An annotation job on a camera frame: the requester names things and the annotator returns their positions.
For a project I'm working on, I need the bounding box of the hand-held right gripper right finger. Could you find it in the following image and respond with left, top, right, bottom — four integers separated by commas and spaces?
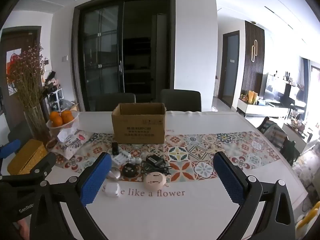
212, 151, 297, 240

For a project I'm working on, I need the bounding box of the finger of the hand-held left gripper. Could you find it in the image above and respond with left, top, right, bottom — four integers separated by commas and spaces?
0, 152, 57, 188
0, 139, 22, 159

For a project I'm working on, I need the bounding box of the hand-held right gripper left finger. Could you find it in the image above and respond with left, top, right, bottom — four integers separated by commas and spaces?
29, 152, 113, 240

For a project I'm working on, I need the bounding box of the white cube charger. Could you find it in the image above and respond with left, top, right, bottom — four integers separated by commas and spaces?
104, 183, 120, 197

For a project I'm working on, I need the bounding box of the white battery charger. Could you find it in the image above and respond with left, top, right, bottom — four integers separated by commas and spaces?
111, 154, 132, 166

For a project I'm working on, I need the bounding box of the brown cardboard box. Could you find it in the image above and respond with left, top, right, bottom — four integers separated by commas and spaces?
111, 102, 166, 144

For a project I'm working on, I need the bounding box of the yellow woven box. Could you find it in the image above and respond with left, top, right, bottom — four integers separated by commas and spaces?
7, 139, 48, 175

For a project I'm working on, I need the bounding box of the silver oval device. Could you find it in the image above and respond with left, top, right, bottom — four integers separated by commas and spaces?
107, 167, 122, 180

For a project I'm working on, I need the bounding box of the black round device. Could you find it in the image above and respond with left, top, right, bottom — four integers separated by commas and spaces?
122, 163, 137, 178

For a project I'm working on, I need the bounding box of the glass vase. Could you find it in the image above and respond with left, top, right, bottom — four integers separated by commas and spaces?
24, 104, 52, 145

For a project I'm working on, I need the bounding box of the floral fabric tissue cover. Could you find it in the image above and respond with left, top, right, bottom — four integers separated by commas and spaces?
49, 129, 93, 159

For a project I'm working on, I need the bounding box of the patterned tile-print table runner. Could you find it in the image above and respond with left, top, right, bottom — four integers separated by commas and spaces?
54, 130, 280, 183

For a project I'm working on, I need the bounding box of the pink round device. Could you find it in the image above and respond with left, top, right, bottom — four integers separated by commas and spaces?
144, 171, 170, 190

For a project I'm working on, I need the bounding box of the chair with patterned cushion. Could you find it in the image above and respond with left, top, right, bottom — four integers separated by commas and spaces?
257, 117, 295, 165

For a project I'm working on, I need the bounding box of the white shoe rack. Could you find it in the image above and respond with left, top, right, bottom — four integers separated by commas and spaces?
47, 89, 63, 112

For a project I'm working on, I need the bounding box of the dried flower bunch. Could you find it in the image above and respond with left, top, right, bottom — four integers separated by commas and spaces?
6, 44, 47, 110

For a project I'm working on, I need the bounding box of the white television cabinet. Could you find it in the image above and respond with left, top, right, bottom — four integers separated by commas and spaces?
237, 97, 290, 119

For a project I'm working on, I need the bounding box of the dark grey dining chair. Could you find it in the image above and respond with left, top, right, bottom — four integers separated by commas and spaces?
159, 89, 202, 112
96, 93, 137, 112

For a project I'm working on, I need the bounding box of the red door poster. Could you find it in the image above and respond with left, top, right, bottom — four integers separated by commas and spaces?
6, 49, 22, 95

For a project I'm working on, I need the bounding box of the yellow bag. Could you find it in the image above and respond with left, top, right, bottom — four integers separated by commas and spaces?
247, 91, 259, 105

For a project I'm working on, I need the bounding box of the television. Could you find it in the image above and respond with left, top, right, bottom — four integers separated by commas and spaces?
264, 74, 293, 103

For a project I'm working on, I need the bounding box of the brown wooden door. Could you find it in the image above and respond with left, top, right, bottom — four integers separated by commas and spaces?
0, 26, 42, 130

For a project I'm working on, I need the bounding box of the dark interior door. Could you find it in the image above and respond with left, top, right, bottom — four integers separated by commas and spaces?
217, 30, 240, 108

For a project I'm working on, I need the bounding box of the black glass sliding door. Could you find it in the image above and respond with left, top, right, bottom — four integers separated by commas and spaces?
71, 0, 175, 112

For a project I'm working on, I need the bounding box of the blue curtain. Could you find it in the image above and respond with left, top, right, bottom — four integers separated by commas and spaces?
299, 57, 312, 98

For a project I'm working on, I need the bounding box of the white wire fruit basket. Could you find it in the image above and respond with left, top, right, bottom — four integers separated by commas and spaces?
46, 111, 80, 137

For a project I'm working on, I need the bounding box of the black power adapter with cable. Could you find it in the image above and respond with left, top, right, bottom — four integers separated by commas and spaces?
141, 155, 172, 175

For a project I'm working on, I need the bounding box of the dark slatted wall panel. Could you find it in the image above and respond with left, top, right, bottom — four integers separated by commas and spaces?
244, 20, 265, 98

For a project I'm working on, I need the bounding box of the gold wall ornament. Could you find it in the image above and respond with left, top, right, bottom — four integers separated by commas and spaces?
251, 39, 259, 62

